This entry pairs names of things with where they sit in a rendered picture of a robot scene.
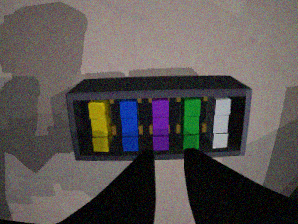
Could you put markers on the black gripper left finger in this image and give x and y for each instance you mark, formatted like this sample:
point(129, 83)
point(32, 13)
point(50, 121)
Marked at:
point(129, 199)

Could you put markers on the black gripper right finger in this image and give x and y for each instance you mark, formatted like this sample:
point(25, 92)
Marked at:
point(218, 195)

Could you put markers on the green fuse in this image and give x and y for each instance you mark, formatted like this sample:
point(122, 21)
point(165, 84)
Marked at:
point(190, 112)

